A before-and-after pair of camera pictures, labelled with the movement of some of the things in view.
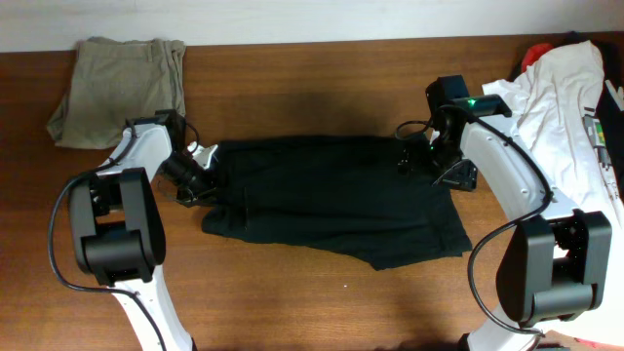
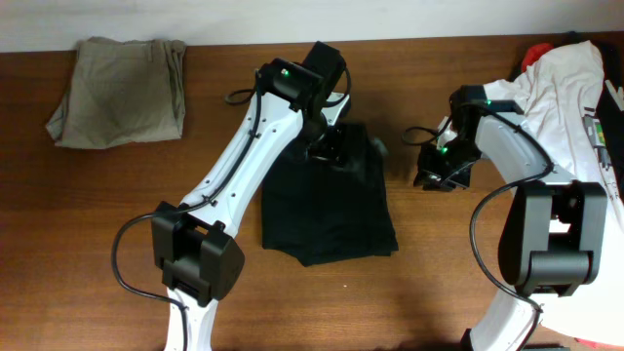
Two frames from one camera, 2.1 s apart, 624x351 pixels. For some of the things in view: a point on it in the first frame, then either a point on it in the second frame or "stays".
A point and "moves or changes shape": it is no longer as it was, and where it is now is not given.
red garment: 533,54 stays
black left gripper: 196,184 -> 330,147
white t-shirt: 556,101 stays
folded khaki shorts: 115,82 stays
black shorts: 340,196 moves or changes shape
